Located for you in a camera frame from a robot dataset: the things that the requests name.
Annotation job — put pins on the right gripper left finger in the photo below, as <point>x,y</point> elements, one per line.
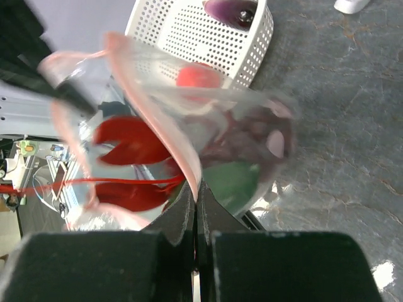
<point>153,264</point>

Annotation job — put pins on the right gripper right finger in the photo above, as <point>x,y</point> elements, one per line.
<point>239,264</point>

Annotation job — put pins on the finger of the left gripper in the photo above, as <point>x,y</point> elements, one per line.
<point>23,49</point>

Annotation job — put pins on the green toy avocado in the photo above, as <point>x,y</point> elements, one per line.
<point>235,185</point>

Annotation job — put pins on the red toy lobster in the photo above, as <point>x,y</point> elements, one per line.
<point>132,169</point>

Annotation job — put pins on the clear zip top bag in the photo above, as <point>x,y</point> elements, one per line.
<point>130,78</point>

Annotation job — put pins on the dark red toy grapes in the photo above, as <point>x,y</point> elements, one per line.
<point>262,135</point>

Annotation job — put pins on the red toy tomato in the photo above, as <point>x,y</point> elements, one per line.
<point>198,75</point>

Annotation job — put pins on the white perforated plastic basket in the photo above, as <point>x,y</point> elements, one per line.
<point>184,30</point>

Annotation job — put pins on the dark purple toy eggplant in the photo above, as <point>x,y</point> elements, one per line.
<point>237,14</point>

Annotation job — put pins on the metal clothes rack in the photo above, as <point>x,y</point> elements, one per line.
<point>350,6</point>

